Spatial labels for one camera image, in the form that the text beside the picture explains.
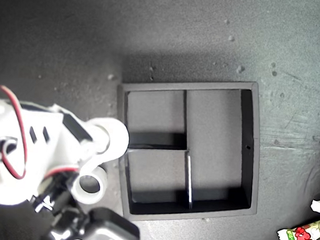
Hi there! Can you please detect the black tray with wells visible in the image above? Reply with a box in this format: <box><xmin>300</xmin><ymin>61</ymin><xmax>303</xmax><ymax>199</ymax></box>
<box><xmin>104</xmin><ymin>67</ymin><xmax>270</xmax><ymax>234</ymax></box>

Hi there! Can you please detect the red wire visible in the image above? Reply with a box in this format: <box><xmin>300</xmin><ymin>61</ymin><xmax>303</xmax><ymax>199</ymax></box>
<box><xmin>0</xmin><ymin>85</ymin><xmax>35</xmax><ymax>181</ymax></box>

